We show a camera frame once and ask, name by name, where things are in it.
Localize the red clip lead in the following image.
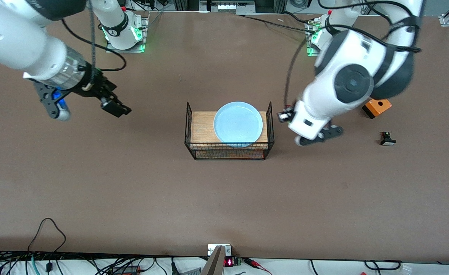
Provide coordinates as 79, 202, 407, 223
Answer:
244, 258, 273, 275

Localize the black cable on table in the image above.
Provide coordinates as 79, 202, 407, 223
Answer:
237, 14, 317, 32

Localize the white power strip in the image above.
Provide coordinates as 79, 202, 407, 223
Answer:
200, 0, 255, 13

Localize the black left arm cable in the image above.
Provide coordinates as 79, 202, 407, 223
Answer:
284, 0, 423, 111

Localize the black cable loop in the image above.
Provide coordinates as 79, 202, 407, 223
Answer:
364, 260, 403, 271

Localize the light wooden shelf board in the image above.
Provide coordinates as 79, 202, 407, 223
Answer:
191, 111, 268, 150

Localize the light blue plate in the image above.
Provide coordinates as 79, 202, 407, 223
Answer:
213, 101, 263, 148

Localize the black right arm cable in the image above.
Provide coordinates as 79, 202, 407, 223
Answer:
61, 0, 127, 90

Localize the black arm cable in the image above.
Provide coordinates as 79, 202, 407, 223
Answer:
284, 0, 423, 111
61, 0, 127, 90

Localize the white mounting bracket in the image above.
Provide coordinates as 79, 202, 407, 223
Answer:
208, 244, 232, 256

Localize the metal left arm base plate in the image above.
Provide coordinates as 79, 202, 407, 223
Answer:
305, 21, 324, 58

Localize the grey metal camera post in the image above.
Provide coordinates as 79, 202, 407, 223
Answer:
201, 245, 226, 275

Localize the black wire rack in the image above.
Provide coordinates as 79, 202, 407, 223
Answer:
184, 101, 275, 161

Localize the black power adapter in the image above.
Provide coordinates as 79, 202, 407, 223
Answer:
110, 265, 141, 275

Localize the orange button box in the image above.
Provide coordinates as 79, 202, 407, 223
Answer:
362, 98, 392, 119

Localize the thin black looped cable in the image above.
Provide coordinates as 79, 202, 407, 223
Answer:
27, 218, 67, 253

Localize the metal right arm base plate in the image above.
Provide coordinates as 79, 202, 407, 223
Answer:
105, 15, 150, 53

